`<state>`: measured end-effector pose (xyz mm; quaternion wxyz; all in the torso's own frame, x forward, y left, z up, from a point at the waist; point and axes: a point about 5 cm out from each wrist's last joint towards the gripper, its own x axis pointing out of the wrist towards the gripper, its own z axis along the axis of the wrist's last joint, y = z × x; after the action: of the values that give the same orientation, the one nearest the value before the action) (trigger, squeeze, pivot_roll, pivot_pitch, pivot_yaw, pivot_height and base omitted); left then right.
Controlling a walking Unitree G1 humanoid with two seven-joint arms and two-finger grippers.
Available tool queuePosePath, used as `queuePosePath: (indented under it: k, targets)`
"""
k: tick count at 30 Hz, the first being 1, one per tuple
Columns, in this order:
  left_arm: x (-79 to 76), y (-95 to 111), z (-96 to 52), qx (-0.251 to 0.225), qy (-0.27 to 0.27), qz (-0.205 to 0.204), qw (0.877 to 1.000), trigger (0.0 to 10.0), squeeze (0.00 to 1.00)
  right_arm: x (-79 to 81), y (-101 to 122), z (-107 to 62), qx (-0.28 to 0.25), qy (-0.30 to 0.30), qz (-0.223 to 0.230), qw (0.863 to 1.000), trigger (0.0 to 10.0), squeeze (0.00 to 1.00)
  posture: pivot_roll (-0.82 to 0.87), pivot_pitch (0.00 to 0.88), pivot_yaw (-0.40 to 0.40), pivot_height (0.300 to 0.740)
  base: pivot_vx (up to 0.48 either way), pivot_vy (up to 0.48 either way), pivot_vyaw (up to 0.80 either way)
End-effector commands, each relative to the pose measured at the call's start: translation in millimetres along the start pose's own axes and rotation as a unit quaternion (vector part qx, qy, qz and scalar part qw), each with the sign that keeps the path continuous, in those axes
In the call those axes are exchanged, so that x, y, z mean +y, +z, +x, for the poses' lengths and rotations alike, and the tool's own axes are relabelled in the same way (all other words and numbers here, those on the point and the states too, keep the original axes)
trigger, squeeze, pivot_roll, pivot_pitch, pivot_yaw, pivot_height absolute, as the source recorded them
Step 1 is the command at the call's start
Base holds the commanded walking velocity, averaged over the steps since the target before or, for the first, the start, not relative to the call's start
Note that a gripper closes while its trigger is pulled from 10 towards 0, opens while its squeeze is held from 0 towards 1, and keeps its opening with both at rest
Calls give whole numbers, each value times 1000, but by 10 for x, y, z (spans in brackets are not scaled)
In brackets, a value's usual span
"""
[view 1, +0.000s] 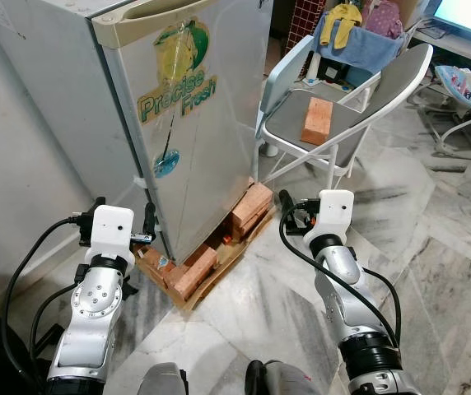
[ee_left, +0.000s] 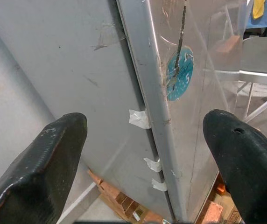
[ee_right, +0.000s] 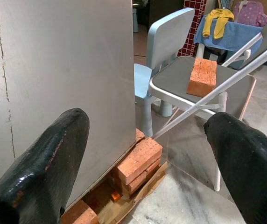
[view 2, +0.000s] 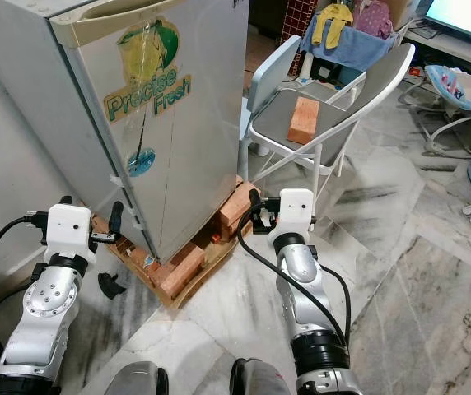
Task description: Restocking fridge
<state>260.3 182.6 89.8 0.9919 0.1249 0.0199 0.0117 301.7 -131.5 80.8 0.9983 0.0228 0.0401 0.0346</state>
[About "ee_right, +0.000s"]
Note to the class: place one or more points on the purple dotted backpack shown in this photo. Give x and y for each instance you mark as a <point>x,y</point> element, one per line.
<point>250,12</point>

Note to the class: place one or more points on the light blue plastic chair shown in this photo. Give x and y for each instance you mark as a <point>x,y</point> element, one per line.
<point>168,35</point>

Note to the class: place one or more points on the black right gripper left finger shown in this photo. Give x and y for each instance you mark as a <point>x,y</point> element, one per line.
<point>42,168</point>

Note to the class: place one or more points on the orange clay brick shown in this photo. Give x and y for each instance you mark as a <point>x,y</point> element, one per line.
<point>139,135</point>
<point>79,214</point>
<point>135,182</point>
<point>138,161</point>
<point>153,166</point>
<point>202,74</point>

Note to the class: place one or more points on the grey folding chair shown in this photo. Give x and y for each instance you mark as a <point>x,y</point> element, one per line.
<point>170,79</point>

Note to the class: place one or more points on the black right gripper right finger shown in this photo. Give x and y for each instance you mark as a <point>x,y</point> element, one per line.
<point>248,168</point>

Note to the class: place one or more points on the white fridge door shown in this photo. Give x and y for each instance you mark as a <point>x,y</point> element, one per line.
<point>72,60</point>

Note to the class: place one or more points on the yellow garment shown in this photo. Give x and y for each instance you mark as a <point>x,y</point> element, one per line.
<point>217,17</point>

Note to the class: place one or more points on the small orange object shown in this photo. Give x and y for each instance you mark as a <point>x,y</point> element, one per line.
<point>116,196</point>

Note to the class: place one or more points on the blue cloth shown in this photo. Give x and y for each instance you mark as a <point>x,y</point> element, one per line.
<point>233,35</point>

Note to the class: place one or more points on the brown cardboard sheet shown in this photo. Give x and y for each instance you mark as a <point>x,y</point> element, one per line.
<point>142,198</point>

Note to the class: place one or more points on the red tiled column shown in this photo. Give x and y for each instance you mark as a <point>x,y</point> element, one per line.
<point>194,23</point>

